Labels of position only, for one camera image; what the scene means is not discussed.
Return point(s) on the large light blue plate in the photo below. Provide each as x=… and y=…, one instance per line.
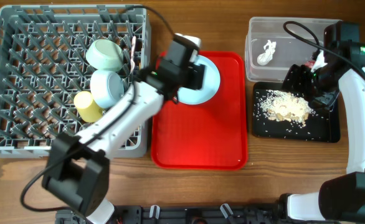
x=210, y=85

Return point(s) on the white plastic wrapper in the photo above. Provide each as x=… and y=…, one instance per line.
x=269, y=50

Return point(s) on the small light blue bowl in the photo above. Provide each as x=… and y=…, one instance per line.
x=106, y=87

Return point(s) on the mint green bowl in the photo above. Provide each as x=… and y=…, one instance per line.
x=104, y=54

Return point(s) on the black tray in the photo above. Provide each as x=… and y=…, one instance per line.
x=322, y=125

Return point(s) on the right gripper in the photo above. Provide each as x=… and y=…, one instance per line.
x=295, y=79

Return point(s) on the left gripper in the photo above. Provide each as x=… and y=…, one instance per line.
x=194, y=74

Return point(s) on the clear plastic bin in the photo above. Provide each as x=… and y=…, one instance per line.
x=288, y=50

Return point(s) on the red plastic tray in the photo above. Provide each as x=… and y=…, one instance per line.
x=212, y=135

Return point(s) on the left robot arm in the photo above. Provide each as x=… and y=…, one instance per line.
x=77, y=170

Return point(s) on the white plastic fork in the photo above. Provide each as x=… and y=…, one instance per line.
x=132, y=54

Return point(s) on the rice and food scraps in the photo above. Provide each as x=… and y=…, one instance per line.
x=281, y=106

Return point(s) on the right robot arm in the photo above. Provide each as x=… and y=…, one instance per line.
x=343, y=73

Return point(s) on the grey dishwasher rack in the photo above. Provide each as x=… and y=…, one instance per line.
x=43, y=66

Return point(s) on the yellow plastic cup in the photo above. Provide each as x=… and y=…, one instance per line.
x=87, y=108

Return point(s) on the red snack wrapper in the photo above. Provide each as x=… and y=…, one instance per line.
x=310, y=64

